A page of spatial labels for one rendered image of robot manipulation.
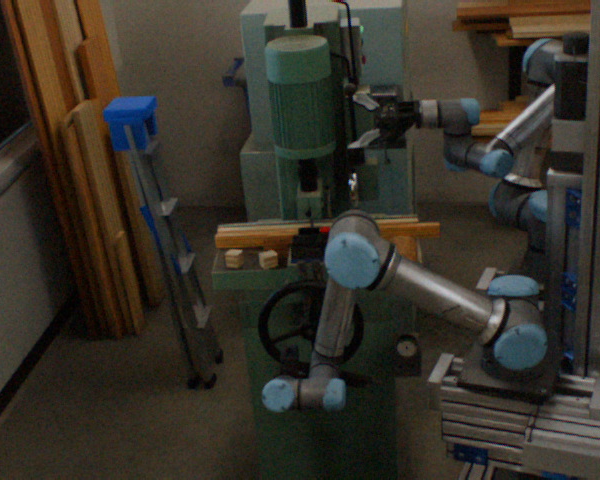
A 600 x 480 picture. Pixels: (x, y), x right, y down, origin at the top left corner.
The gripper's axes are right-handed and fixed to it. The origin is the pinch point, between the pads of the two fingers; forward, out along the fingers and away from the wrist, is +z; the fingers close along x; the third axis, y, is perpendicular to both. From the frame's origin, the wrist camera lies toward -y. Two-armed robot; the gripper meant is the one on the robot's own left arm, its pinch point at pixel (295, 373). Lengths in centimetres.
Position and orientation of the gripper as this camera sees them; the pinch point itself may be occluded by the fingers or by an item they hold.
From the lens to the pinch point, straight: 256.8
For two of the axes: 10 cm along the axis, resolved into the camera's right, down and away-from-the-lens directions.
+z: 1.2, 0.3, 9.9
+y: 0.0, 10.0, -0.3
